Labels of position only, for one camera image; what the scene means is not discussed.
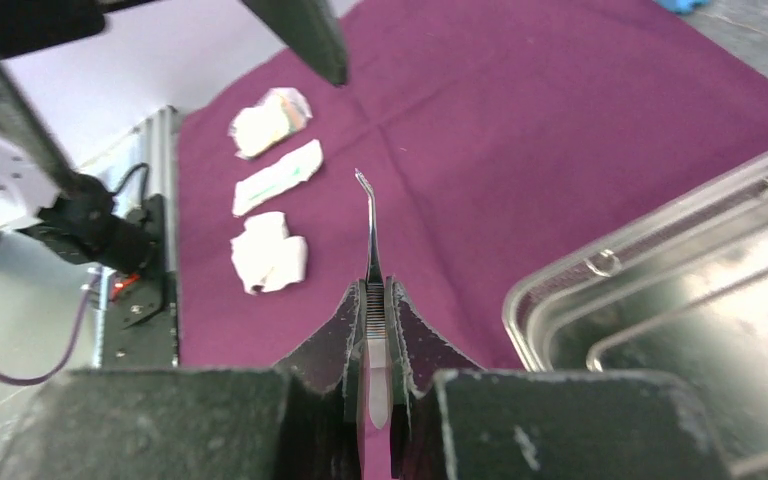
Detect steel left inner pan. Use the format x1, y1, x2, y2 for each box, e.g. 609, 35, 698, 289
529, 199, 768, 479

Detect thin curved steel tweezers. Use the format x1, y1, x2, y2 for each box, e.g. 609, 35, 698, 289
355, 169, 392, 430

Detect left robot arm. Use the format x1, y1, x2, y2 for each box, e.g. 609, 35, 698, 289
0, 1, 165, 275

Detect suture packet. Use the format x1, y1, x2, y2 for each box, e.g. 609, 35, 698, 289
231, 140, 324, 217

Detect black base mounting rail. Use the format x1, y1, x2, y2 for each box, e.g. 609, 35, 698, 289
94, 194, 179, 368

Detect white gauze wad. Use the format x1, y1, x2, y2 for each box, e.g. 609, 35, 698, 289
230, 211, 308, 295

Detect blue toy block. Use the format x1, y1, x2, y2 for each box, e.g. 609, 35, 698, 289
654, 0, 710, 15

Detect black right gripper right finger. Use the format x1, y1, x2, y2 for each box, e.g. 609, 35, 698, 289
383, 279, 731, 479

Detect metal mesh instrument tray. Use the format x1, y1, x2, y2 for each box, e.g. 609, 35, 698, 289
502, 152, 768, 479

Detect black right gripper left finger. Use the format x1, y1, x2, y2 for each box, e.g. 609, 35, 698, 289
0, 281, 366, 479

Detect aluminium front frame rail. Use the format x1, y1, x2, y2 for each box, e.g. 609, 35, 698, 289
78, 105, 183, 211

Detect purple cloth wrap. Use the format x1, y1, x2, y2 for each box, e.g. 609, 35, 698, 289
179, 1, 768, 371

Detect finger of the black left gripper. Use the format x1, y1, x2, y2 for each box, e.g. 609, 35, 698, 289
242, 0, 349, 87

